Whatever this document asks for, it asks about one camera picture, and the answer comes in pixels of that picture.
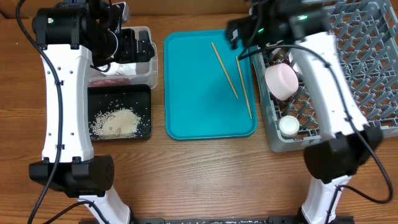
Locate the red snack wrapper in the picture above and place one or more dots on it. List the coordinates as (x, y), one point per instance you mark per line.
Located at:
(110, 82)

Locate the pile of rice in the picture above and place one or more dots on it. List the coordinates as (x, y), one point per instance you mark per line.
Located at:
(111, 120)

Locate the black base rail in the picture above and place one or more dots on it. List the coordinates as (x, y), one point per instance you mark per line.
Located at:
(269, 220)

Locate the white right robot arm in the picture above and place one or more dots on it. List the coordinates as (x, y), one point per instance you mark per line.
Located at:
(348, 140)

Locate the wooden chopstick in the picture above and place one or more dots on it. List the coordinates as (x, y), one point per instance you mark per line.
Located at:
(244, 87)
(224, 69)

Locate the white paper cup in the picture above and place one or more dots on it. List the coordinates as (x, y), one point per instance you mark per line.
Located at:
(288, 126)

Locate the teal plastic tray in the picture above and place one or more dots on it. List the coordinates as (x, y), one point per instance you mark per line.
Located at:
(199, 102)

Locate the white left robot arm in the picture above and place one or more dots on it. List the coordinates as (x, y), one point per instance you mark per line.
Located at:
(73, 38)

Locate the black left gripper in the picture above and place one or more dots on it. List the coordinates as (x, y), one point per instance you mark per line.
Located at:
(130, 54)

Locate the black food waste tray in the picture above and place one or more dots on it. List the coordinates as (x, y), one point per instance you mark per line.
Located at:
(124, 93)

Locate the grey dishwasher rack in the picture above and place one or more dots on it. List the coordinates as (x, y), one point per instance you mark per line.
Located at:
(366, 34)

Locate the clear plastic waste bin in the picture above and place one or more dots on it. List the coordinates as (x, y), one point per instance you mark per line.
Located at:
(146, 72)

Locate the small pink bowl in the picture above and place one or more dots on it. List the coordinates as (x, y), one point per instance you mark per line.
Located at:
(281, 81)

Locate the white napkin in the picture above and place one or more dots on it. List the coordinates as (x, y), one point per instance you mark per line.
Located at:
(118, 69)

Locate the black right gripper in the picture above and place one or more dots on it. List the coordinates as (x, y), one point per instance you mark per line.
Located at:
(238, 28)

